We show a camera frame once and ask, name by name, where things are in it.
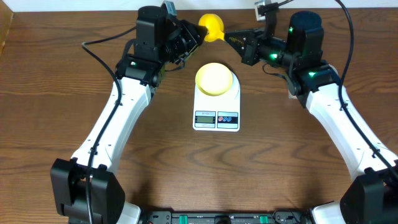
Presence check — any yellow plastic measuring scoop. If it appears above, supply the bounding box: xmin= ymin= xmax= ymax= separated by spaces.
xmin=198 ymin=14 xmax=224 ymax=42

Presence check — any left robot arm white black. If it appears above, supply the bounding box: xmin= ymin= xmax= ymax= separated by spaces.
xmin=50 ymin=1 xmax=208 ymax=223

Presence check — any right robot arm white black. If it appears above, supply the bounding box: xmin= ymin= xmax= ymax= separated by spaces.
xmin=224 ymin=11 xmax=397 ymax=223

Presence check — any pale yellow bowl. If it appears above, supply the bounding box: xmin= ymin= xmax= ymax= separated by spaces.
xmin=195 ymin=63 xmax=233 ymax=96

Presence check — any white digital kitchen scale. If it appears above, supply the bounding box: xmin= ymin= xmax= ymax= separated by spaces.
xmin=192 ymin=71 xmax=241 ymax=132

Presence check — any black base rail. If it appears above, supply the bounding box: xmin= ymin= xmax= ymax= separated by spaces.
xmin=137 ymin=209 xmax=313 ymax=224

